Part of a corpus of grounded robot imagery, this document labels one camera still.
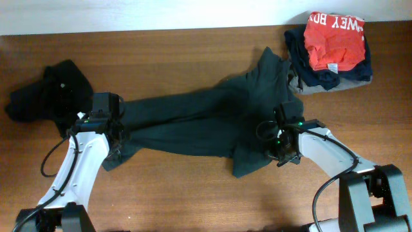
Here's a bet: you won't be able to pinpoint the black t-shirt white letters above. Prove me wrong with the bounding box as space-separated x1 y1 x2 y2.
5 59 93 138

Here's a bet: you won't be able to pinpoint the dark green t-shirt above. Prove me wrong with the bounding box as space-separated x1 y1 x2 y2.
102 48 303 178

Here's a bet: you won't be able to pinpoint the red folded t-shirt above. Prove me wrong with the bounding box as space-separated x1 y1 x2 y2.
304 12 366 71

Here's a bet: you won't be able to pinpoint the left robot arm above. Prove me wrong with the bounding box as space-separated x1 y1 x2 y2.
14 92 126 231

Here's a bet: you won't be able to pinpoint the grey folded t-shirt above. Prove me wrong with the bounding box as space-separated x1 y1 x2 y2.
286 65 373 95

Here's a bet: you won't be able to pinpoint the navy folded t-shirt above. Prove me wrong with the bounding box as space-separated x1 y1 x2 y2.
284 25 373 90

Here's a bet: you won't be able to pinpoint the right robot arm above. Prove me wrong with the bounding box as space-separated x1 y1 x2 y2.
256 102 411 232

